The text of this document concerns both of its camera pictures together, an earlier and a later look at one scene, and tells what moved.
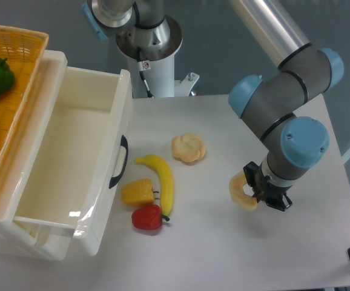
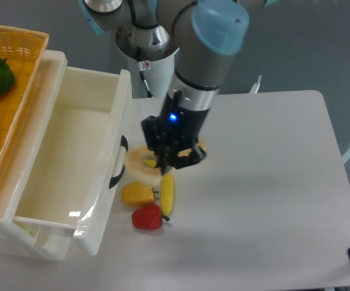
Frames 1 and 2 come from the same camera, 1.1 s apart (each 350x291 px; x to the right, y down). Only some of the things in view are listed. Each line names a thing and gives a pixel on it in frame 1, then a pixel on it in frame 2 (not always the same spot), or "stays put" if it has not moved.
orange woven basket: [24, 50] stays put
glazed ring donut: [237, 182] -> [136, 170]
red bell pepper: [148, 217] stays put
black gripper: [274, 196] -> [178, 128]
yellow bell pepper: [138, 191] stays put
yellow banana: [165, 179] stays put
